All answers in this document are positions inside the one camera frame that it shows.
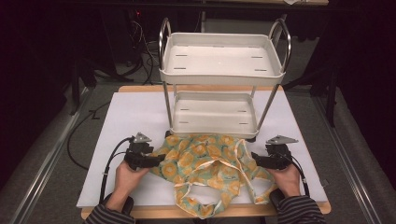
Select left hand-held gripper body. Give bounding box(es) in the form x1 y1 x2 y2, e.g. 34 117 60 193
123 132 155 171

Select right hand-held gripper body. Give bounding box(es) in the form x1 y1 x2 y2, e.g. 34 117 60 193
264 134 300 171

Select green orange patterned cloth bag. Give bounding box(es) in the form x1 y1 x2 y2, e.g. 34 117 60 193
148 133 278 218

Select white two-tier trolley rack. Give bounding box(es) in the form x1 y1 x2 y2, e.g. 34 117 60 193
158 17 292 144

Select person's left hand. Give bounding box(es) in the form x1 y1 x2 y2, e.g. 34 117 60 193
114 160 151 194

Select person's right hand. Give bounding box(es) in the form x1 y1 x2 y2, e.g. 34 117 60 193
265 162 302 198

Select white board mat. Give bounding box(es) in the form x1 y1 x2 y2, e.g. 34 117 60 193
76 91 329 209

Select black round pad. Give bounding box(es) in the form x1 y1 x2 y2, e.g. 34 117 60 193
268 189 286 209

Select black stand leg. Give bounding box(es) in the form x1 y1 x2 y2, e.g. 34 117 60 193
68 57 97 116
283 63 341 128

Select metal floor rail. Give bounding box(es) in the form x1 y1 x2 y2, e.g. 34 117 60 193
312 96 382 224
8 87 94 224

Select thin black floor cable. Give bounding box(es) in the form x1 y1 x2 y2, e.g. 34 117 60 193
66 101 111 171

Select bundle of background cables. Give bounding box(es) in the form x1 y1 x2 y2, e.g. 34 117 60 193
122 20 162 86

